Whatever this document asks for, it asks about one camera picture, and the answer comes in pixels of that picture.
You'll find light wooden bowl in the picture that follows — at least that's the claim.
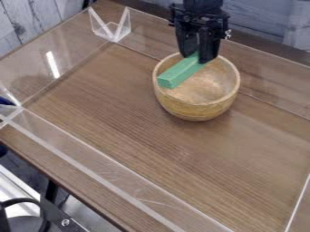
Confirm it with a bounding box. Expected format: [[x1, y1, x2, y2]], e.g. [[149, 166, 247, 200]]
[[152, 53, 240, 121]]

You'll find black table leg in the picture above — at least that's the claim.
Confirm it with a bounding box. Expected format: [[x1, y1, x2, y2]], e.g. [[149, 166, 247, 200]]
[[45, 180, 58, 203]]

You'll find clear acrylic tray enclosure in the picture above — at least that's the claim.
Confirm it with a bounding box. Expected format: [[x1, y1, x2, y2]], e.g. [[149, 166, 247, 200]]
[[0, 0, 310, 232]]

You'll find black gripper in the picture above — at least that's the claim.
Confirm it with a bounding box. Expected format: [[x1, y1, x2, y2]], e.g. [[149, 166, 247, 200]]
[[169, 3, 230, 63]]

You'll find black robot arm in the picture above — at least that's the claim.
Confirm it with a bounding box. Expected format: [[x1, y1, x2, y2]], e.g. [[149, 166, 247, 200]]
[[169, 0, 230, 63]]

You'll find green rectangular block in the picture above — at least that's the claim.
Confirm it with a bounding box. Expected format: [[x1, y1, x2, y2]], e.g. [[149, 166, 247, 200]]
[[157, 53, 205, 89]]

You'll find black cable loop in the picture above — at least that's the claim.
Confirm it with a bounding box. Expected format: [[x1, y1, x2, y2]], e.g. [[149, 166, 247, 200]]
[[0, 198, 51, 232]]

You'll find black metal bracket with bolt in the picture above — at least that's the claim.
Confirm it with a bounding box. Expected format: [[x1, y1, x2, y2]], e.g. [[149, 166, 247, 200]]
[[39, 198, 89, 232]]

